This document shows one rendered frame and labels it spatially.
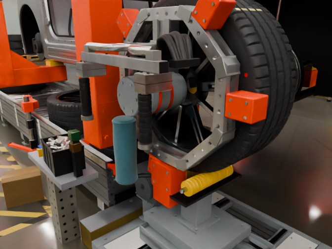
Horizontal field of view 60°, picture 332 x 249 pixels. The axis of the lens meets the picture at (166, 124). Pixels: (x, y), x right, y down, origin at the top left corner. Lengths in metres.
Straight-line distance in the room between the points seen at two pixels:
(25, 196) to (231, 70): 1.59
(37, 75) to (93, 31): 2.01
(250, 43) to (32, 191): 1.62
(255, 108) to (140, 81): 0.30
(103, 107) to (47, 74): 1.99
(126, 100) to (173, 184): 0.37
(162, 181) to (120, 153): 0.19
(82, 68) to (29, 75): 2.23
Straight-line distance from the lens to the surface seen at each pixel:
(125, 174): 1.12
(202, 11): 0.86
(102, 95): 1.31
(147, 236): 1.43
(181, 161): 1.01
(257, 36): 0.90
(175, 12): 0.94
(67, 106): 2.32
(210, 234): 1.32
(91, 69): 1.01
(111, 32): 1.31
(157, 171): 1.12
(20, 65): 3.19
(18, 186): 2.02
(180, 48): 0.78
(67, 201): 1.57
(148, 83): 0.71
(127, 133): 1.06
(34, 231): 1.83
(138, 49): 0.77
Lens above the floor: 1.06
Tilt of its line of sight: 18 degrees down
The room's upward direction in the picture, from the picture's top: straight up
